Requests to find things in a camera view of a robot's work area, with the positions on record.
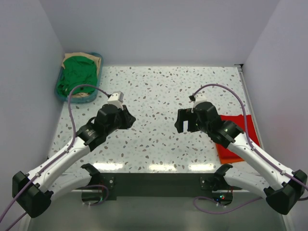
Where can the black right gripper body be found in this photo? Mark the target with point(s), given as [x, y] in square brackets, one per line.
[202, 126]

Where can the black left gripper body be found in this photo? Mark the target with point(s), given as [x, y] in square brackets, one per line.
[118, 124]

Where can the green t shirt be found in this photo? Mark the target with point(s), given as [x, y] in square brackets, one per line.
[78, 75]

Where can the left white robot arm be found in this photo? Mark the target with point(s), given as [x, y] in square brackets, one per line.
[32, 190]

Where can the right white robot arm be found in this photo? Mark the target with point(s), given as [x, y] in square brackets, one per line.
[279, 185]

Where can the teal plastic basket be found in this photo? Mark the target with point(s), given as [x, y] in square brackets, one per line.
[79, 77]

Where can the folded orange t shirt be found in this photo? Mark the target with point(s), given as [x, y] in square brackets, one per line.
[230, 159]

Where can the beige t shirt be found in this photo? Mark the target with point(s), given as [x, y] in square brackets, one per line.
[93, 59]

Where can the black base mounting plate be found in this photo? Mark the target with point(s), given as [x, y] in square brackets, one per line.
[110, 186]

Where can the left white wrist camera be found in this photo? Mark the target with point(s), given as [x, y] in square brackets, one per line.
[116, 99]

